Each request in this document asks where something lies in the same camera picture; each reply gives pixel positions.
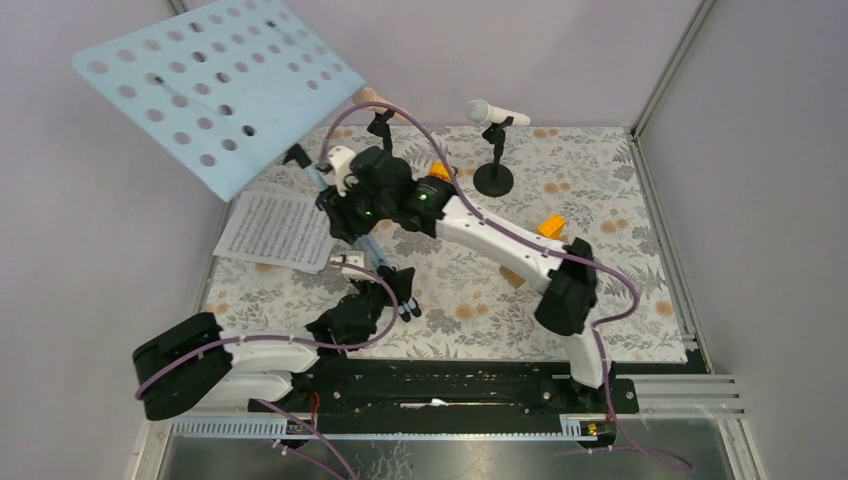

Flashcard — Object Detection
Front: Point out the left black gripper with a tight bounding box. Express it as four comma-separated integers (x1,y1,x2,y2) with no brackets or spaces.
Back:
353,265,416,350

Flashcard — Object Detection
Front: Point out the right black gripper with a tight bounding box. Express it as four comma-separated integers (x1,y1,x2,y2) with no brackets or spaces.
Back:
319,172,393,245

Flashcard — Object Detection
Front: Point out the sheet music page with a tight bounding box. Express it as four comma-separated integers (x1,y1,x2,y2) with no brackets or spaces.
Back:
213,191,336,273

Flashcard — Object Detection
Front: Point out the pink toy microphone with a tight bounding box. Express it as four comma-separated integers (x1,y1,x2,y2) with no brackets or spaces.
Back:
351,87,396,114

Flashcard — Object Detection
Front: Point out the yellow toy block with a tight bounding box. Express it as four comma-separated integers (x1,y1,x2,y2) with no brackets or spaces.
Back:
536,214,568,241

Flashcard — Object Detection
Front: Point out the white toy microphone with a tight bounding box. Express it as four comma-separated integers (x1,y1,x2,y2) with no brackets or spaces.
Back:
464,99,531,126

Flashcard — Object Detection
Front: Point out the light blue music stand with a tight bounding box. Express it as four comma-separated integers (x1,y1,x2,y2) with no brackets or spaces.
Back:
71,0,424,323

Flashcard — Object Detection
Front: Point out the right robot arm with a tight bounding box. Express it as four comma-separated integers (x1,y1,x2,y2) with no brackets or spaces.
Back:
317,146,614,412

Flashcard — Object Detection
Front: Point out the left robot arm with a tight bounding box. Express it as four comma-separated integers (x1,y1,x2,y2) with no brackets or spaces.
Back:
132,263,421,421

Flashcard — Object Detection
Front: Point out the blue yellow toy figure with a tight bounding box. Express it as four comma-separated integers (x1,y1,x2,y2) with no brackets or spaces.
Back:
427,161,457,183

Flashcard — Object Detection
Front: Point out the tan wooden block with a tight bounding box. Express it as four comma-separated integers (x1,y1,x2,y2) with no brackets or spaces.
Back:
499,266,526,289

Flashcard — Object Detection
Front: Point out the floral table mat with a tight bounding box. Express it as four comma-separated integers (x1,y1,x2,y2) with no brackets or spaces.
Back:
205,126,687,363

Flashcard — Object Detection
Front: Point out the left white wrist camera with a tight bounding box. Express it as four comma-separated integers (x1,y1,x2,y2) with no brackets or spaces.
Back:
333,252,368,281

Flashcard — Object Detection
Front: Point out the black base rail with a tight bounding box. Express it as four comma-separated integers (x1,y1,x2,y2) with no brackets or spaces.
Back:
247,356,639,436

